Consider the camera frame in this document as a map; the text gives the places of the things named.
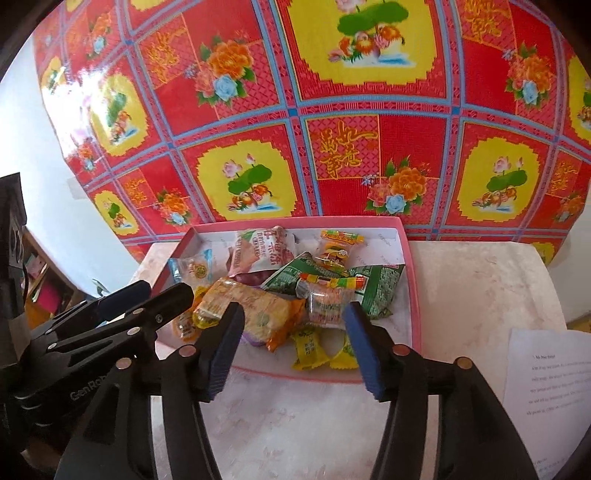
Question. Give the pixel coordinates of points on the wooden bookshelf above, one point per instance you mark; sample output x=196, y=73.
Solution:
x=46, y=290

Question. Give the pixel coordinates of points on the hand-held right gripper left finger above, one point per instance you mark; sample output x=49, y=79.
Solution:
x=226, y=355

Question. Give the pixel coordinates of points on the orange yellow cracker packet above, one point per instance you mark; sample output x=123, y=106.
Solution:
x=258, y=309

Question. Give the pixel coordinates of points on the red white jelly pouch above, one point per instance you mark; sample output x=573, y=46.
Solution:
x=263, y=251

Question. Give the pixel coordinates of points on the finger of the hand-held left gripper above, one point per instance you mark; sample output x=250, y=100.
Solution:
x=120, y=297
x=171, y=300

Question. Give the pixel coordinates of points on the blue white clear snack packet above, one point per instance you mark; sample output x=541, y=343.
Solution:
x=194, y=270

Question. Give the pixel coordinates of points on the small orange snack packet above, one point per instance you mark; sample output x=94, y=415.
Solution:
x=187, y=325

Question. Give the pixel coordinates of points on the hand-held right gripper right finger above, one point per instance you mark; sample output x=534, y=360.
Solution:
x=364, y=355

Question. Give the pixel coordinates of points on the yellow candy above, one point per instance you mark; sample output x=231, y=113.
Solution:
x=341, y=360
x=307, y=348

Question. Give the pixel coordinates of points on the red floral printed wall sheet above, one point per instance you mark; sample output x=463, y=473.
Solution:
x=406, y=138

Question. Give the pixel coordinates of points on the rainbow gummy burger packet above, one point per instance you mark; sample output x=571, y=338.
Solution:
x=339, y=251
x=323, y=300

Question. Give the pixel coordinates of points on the purple metal tin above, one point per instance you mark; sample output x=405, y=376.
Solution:
x=253, y=340

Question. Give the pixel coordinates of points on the green pea snack packet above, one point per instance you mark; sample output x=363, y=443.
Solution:
x=286, y=277
x=383, y=290

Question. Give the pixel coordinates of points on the pink cardboard box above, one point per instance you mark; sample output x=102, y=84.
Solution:
x=397, y=332

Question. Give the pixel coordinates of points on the white printed paper sheet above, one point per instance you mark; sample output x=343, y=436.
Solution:
x=545, y=383

